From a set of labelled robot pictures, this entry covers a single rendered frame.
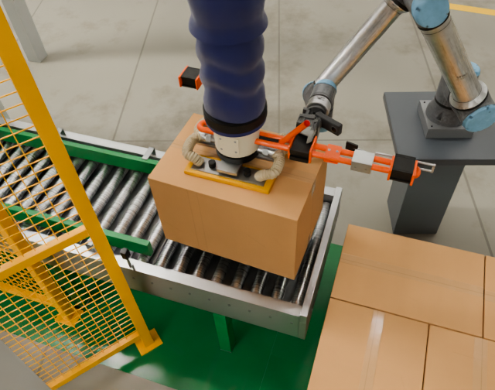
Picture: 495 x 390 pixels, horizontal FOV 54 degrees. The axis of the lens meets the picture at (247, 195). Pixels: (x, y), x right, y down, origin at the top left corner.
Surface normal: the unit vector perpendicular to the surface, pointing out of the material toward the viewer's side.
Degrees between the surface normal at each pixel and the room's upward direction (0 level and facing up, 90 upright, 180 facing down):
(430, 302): 0
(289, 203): 0
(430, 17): 84
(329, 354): 0
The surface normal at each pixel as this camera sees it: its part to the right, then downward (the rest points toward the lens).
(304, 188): -0.04, -0.65
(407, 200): -0.04, 0.76
